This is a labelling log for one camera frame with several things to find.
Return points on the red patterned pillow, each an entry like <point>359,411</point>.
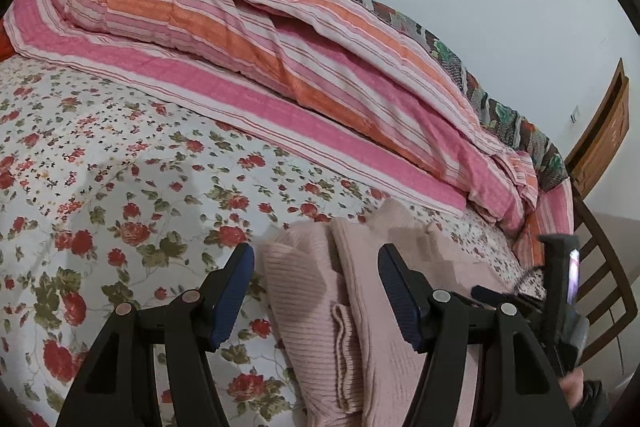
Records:
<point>4,42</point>

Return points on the floral patchwork quilt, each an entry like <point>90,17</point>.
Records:
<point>505,117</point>

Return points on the white wall switch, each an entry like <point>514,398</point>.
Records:
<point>575,113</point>

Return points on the pink orange striped quilt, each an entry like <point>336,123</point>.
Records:
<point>250,32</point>

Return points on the floral bed sheet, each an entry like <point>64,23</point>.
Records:
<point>125,157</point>

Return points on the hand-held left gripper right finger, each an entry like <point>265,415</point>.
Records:
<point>400,302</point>

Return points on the person's right hand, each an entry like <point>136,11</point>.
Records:
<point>572,387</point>

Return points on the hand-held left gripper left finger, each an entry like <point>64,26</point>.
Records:
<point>230,302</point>

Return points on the person's right forearm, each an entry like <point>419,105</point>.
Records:
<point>592,404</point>

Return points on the pink knit sweater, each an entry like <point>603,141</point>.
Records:
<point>310,287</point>

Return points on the orange wooden door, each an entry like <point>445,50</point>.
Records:
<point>605,142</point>

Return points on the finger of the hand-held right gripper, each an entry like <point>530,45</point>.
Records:
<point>500,296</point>

